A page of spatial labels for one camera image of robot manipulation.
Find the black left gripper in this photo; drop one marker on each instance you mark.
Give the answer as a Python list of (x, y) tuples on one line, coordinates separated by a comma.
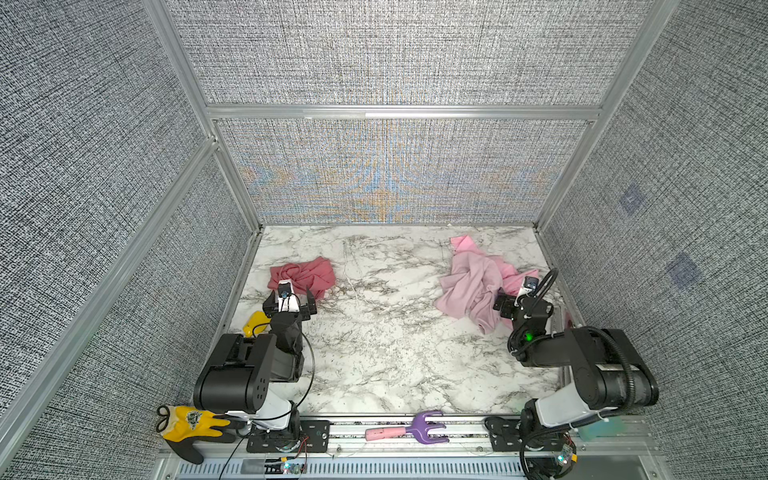
[(307, 309)]

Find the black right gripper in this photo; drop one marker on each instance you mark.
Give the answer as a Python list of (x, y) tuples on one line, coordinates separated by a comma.
[(509, 303)]

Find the dark rose cloth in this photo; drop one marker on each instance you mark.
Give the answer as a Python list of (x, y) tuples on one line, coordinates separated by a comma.
[(316, 276)]

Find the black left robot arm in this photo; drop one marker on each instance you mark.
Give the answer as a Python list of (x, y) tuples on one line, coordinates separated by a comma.
[(286, 366)]

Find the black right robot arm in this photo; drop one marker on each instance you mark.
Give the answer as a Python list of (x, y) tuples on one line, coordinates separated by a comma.
[(608, 376)]

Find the bright pink cloth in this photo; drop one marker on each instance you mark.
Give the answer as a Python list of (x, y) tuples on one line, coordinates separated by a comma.
[(512, 276)]

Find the pale mauve pink cloth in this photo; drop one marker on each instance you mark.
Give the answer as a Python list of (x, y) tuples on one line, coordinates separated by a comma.
[(471, 288)]

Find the yellow work glove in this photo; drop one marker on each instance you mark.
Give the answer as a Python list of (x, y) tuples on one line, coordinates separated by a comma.
[(195, 423)]

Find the purple pink toy fork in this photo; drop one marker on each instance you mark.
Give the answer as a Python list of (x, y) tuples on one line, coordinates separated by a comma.
[(419, 429)]

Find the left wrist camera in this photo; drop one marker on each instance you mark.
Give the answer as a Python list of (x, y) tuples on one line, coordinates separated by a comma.
[(286, 298)]

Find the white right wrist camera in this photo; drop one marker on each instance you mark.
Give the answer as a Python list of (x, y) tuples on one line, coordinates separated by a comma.
[(529, 286)]

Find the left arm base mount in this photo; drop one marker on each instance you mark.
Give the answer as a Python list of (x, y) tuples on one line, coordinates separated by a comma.
[(286, 451)]

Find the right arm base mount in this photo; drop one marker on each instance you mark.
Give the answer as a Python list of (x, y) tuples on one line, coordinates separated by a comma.
[(519, 435)]

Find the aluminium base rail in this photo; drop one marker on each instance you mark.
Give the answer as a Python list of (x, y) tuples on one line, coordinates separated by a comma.
[(480, 446)]

